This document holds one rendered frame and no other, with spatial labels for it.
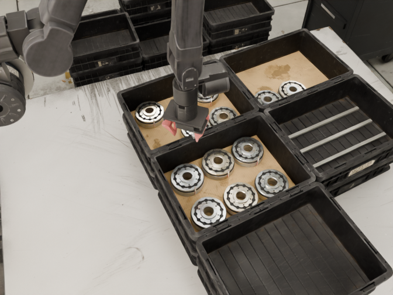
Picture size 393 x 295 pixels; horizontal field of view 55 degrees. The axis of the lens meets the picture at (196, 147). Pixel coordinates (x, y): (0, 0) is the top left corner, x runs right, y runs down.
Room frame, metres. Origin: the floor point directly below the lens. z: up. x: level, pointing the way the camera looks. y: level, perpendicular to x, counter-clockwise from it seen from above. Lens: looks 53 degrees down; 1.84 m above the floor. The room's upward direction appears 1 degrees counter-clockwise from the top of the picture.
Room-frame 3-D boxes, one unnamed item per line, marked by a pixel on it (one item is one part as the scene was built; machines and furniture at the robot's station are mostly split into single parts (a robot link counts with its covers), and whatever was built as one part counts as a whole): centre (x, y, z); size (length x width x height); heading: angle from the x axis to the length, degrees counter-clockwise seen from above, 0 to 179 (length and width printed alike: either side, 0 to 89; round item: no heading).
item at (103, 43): (1.72, 0.53, 0.37); 0.40 x 0.30 x 0.45; 109
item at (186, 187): (0.62, 0.03, 0.86); 0.10 x 0.10 x 0.01
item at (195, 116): (0.62, 0.02, 1.17); 0.10 x 0.07 x 0.07; 71
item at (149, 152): (0.88, 0.03, 0.92); 0.40 x 0.30 x 0.02; 116
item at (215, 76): (0.64, -0.01, 1.26); 0.11 x 0.09 x 0.12; 109
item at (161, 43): (1.86, 0.15, 0.31); 0.40 x 0.30 x 0.34; 109
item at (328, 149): (0.79, -0.46, 0.87); 0.40 x 0.30 x 0.11; 116
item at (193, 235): (0.61, -0.10, 0.92); 0.40 x 0.30 x 0.02; 116
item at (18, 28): (0.55, 0.27, 1.43); 0.10 x 0.05 x 0.09; 109
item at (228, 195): (0.55, -0.13, 0.86); 0.10 x 0.10 x 0.01
